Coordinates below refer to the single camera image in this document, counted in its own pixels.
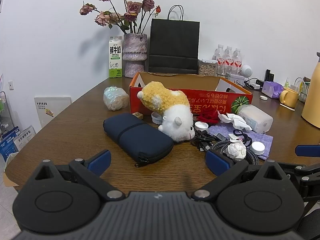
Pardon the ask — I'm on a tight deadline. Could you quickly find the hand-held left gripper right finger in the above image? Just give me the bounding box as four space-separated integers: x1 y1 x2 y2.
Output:
191 150 287 201

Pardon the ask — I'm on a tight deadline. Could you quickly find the clear water bottle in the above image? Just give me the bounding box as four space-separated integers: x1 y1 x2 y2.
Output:
233 47 242 74
224 46 234 68
214 44 225 67

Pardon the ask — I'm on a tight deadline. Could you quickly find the white wall panel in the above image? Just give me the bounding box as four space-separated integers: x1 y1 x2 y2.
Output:
34 96 72 134

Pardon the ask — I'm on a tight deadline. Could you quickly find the grey braided cable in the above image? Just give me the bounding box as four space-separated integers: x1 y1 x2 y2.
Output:
205 140 258 165

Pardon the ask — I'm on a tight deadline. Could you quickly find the white tissue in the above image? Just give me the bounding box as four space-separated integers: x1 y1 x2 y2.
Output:
217 112 253 132

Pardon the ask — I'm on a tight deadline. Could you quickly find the dried rose bouquet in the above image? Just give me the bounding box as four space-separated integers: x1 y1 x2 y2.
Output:
79 0 162 34

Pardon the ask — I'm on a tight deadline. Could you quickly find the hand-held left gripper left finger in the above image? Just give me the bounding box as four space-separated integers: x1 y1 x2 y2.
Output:
34 149 125 201

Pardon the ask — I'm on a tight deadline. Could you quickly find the white printed bag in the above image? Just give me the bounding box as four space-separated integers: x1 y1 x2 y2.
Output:
12 125 35 153

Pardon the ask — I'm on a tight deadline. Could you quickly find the yellow mug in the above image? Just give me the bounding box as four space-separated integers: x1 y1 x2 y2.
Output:
279 87 300 109

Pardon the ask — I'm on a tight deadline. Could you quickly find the white paper ball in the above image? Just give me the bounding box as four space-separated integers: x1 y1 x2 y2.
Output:
227 140 247 160

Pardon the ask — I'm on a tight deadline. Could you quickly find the black paper bag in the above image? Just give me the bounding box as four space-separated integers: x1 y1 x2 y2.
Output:
148 5 200 75

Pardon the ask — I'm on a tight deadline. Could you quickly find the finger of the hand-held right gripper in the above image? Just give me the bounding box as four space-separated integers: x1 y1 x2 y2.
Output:
276 162 320 183
295 144 320 157

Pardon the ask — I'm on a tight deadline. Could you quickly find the purple marbled vase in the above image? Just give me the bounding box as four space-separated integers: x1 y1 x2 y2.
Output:
122 33 148 78

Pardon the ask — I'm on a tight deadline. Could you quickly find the wire storage rack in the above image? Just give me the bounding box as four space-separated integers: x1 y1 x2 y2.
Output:
0 91 13 135

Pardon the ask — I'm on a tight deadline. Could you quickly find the clear seed jar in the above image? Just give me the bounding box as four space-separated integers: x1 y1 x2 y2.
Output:
197 59 217 77

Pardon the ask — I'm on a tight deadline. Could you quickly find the white charger with cables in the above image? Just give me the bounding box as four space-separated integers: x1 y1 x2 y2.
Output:
244 77 263 90

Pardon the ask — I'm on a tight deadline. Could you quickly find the green white milk carton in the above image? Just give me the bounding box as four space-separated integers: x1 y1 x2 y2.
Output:
108 36 123 79

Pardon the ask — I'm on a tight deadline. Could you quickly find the green white box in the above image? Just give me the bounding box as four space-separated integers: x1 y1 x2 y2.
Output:
299 81 310 103

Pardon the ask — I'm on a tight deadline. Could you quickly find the wooden desktop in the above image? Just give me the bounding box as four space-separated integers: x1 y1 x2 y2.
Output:
4 76 320 230

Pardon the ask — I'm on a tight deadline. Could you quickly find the yellow thermos jug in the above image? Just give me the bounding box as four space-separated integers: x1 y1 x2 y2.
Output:
301 52 320 129

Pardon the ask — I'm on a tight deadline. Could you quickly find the black cable bundle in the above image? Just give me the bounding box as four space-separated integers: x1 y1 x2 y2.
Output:
191 129 227 152

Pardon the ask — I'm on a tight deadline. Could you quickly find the white ridged lid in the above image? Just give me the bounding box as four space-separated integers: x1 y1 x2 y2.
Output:
151 112 164 125

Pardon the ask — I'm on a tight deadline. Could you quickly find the purple tissue pack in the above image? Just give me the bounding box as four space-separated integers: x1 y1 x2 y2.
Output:
262 81 284 99

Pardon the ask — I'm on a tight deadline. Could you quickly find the navy zipper pouch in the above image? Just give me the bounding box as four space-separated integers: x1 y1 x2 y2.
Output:
103 113 174 167

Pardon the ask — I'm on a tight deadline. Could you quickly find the white round speaker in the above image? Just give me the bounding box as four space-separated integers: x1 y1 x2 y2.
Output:
241 65 254 77

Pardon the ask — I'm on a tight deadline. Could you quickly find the purple cloth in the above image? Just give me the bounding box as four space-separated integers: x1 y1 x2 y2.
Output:
207 124 274 161

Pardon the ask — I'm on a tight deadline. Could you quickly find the white plastic container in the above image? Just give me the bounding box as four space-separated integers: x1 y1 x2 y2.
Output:
237 104 274 134

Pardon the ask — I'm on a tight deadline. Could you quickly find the black hair tie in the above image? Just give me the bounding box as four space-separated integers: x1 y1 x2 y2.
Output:
232 129 253 147

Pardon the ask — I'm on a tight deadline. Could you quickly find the orange cardboard box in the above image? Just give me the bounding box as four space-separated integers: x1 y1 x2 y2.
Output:
129 72 253 117

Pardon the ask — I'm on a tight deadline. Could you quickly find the yellow white plush toy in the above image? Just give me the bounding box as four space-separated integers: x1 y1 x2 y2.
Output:
137 81 195 143

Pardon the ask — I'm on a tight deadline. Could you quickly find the red artificial rose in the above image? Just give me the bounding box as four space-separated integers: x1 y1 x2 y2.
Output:
195 110 220 125

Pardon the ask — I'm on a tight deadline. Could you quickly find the blue cardboard box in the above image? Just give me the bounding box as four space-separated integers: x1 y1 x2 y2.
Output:
0 127 20 162

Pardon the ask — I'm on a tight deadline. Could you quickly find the clear plastic bag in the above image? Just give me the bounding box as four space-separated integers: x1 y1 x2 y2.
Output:
103 86 129 111

